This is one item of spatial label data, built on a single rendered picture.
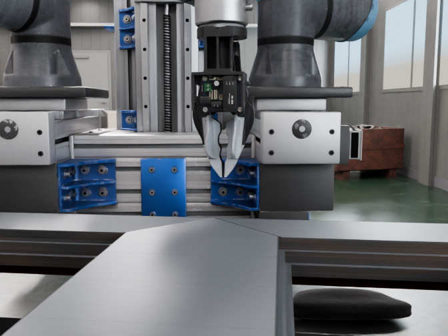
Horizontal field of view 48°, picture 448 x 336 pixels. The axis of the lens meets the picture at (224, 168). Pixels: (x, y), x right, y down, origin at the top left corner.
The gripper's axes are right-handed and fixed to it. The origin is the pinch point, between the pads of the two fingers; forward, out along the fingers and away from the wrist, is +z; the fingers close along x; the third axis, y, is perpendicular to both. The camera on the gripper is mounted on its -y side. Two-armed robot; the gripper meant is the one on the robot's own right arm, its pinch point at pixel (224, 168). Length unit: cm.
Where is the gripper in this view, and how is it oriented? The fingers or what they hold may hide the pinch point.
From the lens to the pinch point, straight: 75.7
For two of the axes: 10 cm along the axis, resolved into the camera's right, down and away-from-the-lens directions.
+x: 9.9, 0.1, -1.1
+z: 0.0, 9.9, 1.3
